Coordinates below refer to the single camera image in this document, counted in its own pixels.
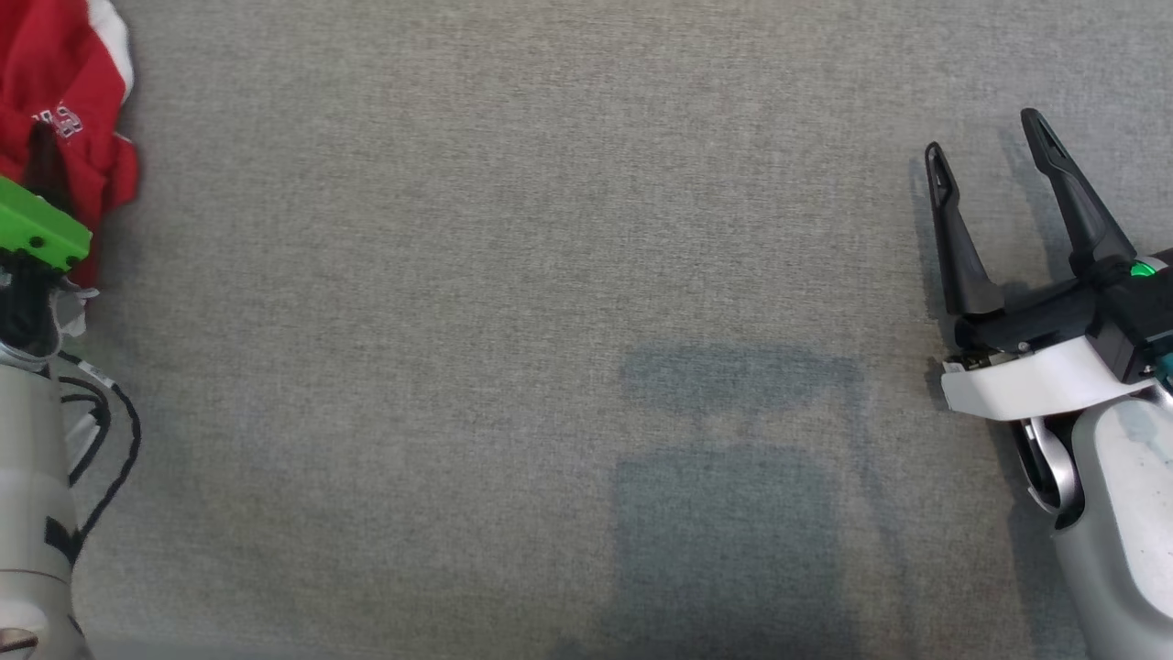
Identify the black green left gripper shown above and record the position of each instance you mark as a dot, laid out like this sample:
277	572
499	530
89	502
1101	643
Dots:
37	229

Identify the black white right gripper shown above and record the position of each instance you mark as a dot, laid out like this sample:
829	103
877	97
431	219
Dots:
1035	385

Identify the red and white basketball jersey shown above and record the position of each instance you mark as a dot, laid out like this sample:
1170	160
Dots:
64	55

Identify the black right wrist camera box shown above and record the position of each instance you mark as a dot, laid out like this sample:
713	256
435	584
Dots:
1136	316

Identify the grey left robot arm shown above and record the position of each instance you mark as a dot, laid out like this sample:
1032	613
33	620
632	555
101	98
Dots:
32	477

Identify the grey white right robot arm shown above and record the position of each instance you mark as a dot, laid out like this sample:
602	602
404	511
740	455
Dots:
1118	513

